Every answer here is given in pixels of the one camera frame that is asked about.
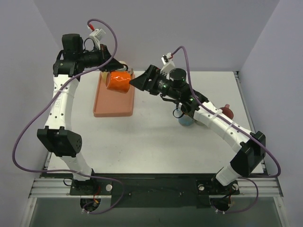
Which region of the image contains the cream coral-pattern mug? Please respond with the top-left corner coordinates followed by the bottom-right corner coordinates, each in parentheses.
top-left (117, 61), bottom-right (133, 74)

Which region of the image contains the orange black-handled mug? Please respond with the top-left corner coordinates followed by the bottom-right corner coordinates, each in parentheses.
top-left (102, 71), bottom-right (132, 94)

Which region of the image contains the blue mug orange interior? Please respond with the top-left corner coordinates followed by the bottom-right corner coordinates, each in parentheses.
top-left (177, 111), bottom-right (194, 127)

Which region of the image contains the pink ghost pumpkin mug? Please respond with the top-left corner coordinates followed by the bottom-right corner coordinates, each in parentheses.
top-left (220, 104), bottom-right (234, 120)

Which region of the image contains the cream seahorse mug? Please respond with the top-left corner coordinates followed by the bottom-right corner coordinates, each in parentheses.
top-left (195, 119), bottom-right (207, 126)

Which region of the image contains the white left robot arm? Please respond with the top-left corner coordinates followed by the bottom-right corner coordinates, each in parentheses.
top-left (37, 34), bottom-right (128, 195)

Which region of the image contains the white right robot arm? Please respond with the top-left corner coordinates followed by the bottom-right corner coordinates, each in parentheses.
top-left (129, 65), bottom-right (266, 193)

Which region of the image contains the salmon plastic tray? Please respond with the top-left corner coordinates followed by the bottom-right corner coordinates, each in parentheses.
top-left (93, 71), bottom-right (134, 117)

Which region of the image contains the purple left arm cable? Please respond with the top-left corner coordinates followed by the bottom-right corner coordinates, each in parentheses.
top-left (12, 19), bottom-right (125, 215)

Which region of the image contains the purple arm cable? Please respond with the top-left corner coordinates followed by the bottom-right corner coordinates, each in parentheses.
top-left (12, 19), bottom-right (125, 215)
top-left (171, 45), bottom-right (282, 215)

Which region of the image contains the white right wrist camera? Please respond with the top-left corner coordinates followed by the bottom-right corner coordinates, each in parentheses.
top-left (160, 52), bottom-right (175, 76)

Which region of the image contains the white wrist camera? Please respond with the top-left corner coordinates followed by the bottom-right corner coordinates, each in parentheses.
top-left (89, 28), bottom-right (106, 50)
top-left (160, 52), bottom-right (175, 76)

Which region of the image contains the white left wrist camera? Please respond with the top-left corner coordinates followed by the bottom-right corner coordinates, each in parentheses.
top-left (89, 28), bottom-right (106, 50)

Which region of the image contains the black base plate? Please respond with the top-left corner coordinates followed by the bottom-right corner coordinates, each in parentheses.
top-left (70, 173), bottom-right (240, 208)

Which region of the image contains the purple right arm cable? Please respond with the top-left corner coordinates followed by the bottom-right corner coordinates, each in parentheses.
top-left (171, 45), bottom-right (282, 215)

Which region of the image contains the aluminium front rail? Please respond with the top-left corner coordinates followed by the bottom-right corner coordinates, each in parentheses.
top-left (29, 178), bottom-right (283, 198)

